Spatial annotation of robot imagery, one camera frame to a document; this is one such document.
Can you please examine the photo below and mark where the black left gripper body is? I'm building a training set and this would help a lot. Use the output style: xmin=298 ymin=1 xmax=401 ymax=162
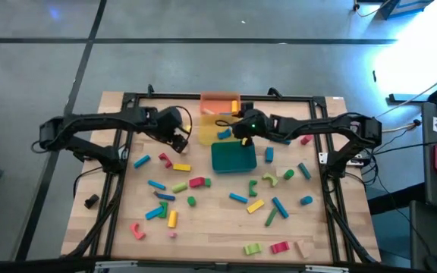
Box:
xmin=156 ymin=105 xmax=184 ymax=136

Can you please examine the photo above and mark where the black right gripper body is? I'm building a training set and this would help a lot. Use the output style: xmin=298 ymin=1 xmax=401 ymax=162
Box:
xmin=232 ymin=108 xmax=272 ymax=140

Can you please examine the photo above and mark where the light green arch block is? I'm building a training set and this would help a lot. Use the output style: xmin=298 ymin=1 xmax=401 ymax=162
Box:
xmin=261 ymin=172 xmax=279 ymax=188

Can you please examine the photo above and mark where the green bar block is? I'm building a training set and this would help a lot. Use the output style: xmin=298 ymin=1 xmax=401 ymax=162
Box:
xmin=264 ymin=206 xmax=279 ymax=228

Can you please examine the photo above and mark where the blue plastic bin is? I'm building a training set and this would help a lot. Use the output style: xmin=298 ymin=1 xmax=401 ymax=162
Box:
xmin=210 ymin=140 xmax=258 ymax=174

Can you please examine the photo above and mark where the translucent yellow plastic bin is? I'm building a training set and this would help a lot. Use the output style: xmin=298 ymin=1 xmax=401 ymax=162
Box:
xmin=197 ymin=115 xmax=241 ymax=146

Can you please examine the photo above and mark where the translucent orange plastic bin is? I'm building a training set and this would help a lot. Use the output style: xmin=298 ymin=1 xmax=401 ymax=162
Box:
xmin=199 ymin=91 xmax=242 ymax=116

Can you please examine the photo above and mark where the teal bar block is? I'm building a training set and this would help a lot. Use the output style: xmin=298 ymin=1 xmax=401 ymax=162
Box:
xmin=297 ymin=162 xmax=313 ymax=180

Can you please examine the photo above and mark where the coral arch block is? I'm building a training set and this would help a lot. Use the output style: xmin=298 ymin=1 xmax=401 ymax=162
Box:
xmin=129 ymin=221 xmax=147 ymax=241

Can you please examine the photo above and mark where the small black box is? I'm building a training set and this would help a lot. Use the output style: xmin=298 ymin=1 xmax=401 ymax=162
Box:
xmin=83 ymin=193 xmax=101 ymax=210

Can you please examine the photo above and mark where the black side table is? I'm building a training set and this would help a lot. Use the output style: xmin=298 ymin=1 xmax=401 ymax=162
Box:
xmin=410 ymin=101 xmax=437 ymax=273

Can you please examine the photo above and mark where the blue box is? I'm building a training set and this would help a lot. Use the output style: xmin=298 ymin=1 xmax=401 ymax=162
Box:
xmin=377 ymin=0 xmax=434 ymax=20

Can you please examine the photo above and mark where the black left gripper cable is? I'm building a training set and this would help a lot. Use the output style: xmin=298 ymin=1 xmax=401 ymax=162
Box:
xmin=174 ymin=105 xmax=193 ymax=134

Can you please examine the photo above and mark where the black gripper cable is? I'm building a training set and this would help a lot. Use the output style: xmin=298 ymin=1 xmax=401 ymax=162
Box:
xmin=174 ymin=105 xmax=193 ymax=134
xmin=214 ymin=118 xmax=239 ymax=128

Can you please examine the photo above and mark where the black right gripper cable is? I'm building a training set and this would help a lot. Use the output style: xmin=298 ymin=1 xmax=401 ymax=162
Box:
xmin=214 ymin=118 xmax=239 ymax=128

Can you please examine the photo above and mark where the black left base cable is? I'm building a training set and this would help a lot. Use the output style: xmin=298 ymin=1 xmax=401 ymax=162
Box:
xmin=72 ymin=165 xmax=108 ymax=200

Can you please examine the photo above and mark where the silver aluminium bracket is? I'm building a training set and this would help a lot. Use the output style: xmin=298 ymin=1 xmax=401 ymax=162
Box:
xmin=304 ymin=264 xmax=351 ymax=273
xmin=93 ymin=259 xmax=139 ymax=272

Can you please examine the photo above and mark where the black rail stand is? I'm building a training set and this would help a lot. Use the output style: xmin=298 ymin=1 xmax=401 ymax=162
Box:
xmin=387 ymin=74 xmax=437 ymax=118

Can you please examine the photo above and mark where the white cable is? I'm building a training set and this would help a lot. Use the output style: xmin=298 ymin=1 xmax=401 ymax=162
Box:
xmin=373 ymin=64 xmax=437 ymax=119

